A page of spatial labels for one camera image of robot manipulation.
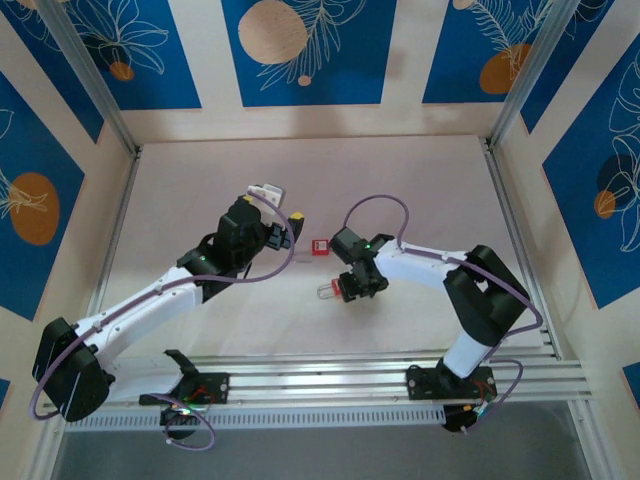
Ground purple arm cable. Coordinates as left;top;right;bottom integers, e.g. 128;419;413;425
29;202;297;450
343;193;545;431

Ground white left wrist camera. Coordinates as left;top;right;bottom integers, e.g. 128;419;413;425
246;182;288;221

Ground aluminium table side rail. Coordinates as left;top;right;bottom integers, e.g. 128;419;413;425
73;144;142;374
481;139;561;360

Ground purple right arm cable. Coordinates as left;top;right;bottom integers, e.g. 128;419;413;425
343;193;545;431

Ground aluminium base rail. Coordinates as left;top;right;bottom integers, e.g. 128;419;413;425
42;349;586;412

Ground red padlock with silver shackle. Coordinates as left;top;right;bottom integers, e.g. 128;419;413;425
315;277;346;304

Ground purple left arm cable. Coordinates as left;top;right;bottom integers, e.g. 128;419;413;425
29;202;297;450

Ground white slotted cable tray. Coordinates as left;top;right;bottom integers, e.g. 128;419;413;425
63;403;447;432

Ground aluminium frame post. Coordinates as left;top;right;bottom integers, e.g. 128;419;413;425
37;0;142;156
487;0;582;149

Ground blue floral wall panel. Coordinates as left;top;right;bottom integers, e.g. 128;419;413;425
422;0;549;105
519;0;617;135
0;0;105;145
542;47;640;311
62;0;203;112
221;0;398;108
0;69;86;322

